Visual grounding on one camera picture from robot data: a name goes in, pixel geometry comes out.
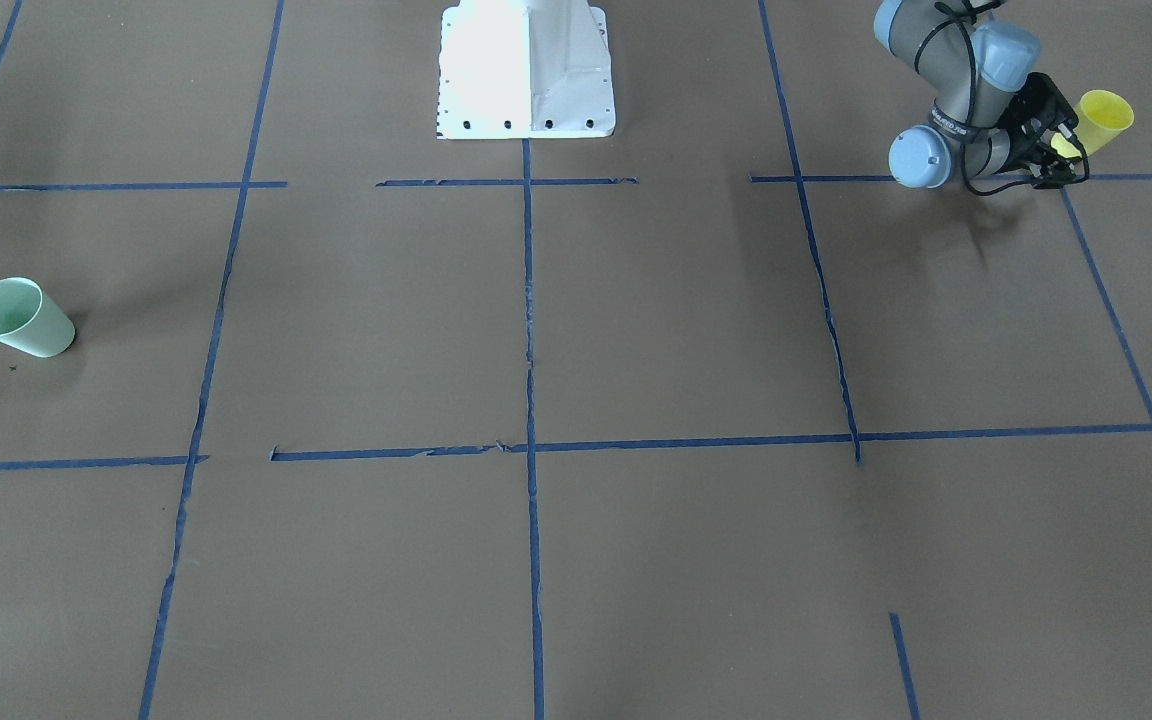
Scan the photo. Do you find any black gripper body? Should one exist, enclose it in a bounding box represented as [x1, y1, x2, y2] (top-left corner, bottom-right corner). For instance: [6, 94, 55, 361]
[1002, 71, 1076, 183]

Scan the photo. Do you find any yellow plastic cup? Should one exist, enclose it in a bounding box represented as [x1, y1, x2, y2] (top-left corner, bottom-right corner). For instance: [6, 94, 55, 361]
[1071, 88, 1135, 156]

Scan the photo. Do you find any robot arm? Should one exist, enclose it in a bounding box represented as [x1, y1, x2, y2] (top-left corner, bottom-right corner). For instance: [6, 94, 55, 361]
[873, 1, 1091, 197]

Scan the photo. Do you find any green plastic cup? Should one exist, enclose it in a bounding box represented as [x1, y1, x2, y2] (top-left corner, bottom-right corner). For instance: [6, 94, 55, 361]
[0, 276, 77, 357]

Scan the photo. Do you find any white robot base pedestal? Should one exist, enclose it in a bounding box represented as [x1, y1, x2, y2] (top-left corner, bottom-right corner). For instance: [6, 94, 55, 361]
[435, 1, 617, 141]

